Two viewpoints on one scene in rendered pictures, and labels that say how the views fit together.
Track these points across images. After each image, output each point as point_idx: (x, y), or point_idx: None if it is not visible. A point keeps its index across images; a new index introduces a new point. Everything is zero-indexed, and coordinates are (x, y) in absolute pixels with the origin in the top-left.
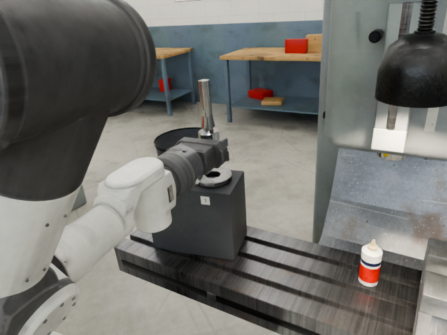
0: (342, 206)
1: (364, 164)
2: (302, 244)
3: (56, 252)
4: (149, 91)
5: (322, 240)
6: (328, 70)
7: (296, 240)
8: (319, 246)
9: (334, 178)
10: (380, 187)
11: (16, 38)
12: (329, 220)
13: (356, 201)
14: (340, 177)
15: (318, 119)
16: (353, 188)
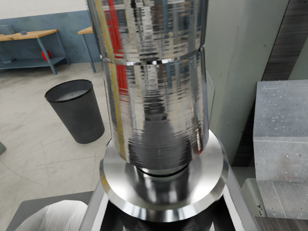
0: (269, 144)
1: (288, 95)
2: (283, 230)
3: None
4: None
5: (262, 188)
6: None
7: (270, 223)
8: (305, 225)
9: (255, 116)
10: (307, 116)
11: None
12: (260, 162)
13: (282, 136)
14: (261, 113)
15: (233, 52)
16: (277, 123)
